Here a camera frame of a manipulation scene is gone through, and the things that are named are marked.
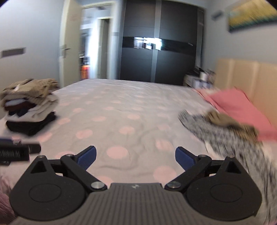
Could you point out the black wardrobe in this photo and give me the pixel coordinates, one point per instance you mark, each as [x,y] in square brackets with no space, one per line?
[162,41]

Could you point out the grey wall switch panel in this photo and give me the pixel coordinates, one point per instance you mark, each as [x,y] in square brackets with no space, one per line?
[13,52]

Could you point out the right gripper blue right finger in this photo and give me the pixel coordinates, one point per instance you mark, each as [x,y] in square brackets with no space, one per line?
[195,168]

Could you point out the dark red folded garment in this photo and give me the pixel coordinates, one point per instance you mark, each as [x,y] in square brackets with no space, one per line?
[24,105]

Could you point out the purple fleece sleeve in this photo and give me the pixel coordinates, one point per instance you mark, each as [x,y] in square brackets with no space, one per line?
[7,213]

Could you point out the framed yellow wall painting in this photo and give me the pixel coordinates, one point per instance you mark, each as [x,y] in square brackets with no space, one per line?
[247,14]

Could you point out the white bedroom door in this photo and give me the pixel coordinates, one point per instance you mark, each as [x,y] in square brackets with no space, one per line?
[69,68]

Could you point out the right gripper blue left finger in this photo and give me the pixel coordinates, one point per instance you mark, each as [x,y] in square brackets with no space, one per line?
[75,166]

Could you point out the cream fleece folded garment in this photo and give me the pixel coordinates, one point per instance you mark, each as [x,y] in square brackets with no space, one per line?
[38,113]

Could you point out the beige padded headboard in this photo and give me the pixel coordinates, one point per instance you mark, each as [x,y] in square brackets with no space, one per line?
[256,79]

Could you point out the pink pillow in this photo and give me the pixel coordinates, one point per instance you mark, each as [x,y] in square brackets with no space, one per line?
[234,103]

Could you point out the grey patterned garment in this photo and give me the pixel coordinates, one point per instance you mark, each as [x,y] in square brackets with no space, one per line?
[224,142]

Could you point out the beige black-striped shirt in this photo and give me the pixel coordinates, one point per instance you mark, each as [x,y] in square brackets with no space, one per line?
[33,90]

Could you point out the grey pink-dotted bedspread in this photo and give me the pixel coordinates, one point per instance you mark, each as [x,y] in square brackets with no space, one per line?
[135,129]

